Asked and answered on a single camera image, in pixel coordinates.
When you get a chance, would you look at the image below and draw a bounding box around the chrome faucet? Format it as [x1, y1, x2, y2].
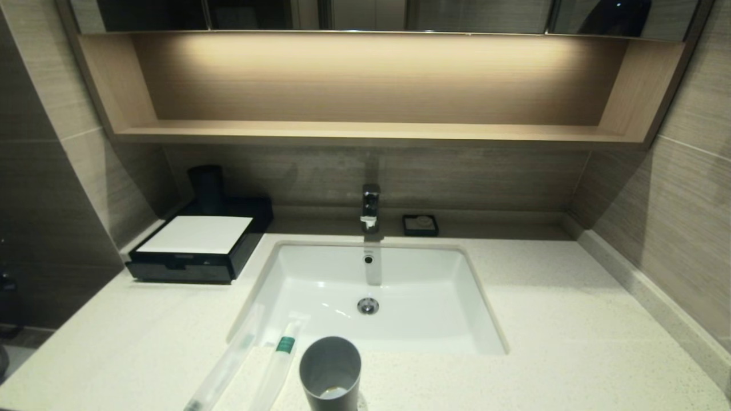
[360, 183, 382, 233]

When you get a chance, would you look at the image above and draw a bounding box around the white sink basin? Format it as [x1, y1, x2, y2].
[228, 240, 509, 356]

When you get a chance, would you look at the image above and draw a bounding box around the grey plastic cup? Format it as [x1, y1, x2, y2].
[299, 336, 362, 411]

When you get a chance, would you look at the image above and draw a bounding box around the black box with white lid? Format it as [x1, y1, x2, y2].
[126, 197, 274, 284]

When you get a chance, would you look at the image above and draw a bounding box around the black soap dish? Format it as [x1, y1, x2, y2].
[402, 214, 439, 237]

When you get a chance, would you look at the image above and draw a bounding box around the black cup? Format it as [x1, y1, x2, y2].
[187, 164, 224, 215]

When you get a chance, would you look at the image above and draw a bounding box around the long translucent toothbrush packet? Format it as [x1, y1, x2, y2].
[183, 303, 266, 411]

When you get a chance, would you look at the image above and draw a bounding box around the mirror cabinet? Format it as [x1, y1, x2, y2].
[69, 0, 700, 41]

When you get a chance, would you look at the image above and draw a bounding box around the translucent packet with green band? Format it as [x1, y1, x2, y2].
[250, 313, 312, 411]

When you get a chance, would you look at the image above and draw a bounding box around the light wooden wall shelf niche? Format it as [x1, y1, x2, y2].
[74, 31, 686, 144]

